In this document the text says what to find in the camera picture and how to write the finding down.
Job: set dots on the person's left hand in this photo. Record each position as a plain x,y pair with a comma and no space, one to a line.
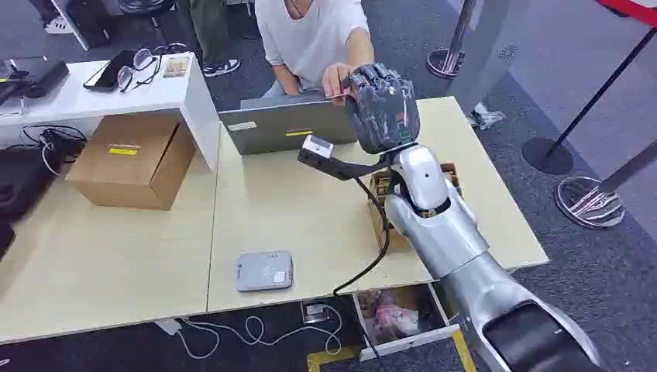
333,79

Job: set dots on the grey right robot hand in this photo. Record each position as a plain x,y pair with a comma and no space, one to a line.
382,113

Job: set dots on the brown printed card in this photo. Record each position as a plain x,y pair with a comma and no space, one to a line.
336,95
176,67

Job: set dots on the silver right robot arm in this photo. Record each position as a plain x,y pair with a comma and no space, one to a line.
451,241

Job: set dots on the person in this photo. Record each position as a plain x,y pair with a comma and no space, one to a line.
308,36

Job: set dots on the grey laptop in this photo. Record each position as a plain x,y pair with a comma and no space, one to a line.
287,128

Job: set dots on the chrome stanchion with round base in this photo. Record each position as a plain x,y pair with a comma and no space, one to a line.
590,203
446,61

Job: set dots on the crumpled clear wrapper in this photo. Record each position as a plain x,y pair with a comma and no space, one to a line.
485,115

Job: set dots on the grey pillar panel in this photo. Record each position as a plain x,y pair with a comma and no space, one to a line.
492,51

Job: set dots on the standing person's legs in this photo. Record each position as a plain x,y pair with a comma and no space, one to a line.
210,31

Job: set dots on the white shelf table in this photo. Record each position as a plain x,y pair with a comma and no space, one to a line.
169,97

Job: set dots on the black stanchion with round base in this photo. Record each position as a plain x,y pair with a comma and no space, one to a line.
546,156

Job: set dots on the grey card reader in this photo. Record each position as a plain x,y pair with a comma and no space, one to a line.
264,271

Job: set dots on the black chair base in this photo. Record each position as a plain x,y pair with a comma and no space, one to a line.
146,5

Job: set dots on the pink plastic bag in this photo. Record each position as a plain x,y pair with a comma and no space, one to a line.
398,319

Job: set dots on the black framed glasses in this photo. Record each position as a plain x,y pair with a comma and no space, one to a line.
125,77

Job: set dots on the metal floor socket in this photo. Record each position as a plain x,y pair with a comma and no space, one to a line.
314,312

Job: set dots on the brown cardboard box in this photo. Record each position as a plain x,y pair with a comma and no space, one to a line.
128,159

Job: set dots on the black smartphone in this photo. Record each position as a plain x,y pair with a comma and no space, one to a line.
110,69

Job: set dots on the white open drawer box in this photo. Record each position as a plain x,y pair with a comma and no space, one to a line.
410,341

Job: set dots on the yellow floor tape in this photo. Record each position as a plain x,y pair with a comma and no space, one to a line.
464,354
331,358

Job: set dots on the black cabinet with white leg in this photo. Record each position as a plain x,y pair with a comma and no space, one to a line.
87,20

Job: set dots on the black device box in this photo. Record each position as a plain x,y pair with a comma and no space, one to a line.
43,77

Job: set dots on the white power adapter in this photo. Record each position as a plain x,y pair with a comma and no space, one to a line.
168,326

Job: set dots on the black bag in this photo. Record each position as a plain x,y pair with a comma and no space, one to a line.
23,179

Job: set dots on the black camera bracket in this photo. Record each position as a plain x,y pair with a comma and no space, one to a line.
349,169

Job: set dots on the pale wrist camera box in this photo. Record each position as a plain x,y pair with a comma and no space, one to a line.
317,147

